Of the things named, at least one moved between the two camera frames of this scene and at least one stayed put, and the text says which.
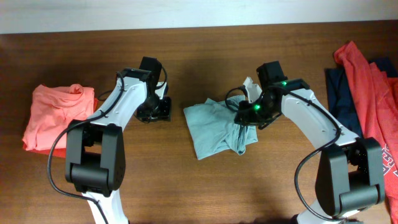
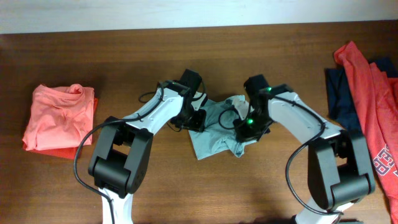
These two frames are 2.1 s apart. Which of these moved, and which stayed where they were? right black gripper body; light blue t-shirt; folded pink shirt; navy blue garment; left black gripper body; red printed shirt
Moved: right black gripper body; left black gripper body
Stayed: light blue t-shirt; navy blue garment; red printed shirt; folded pink shirt
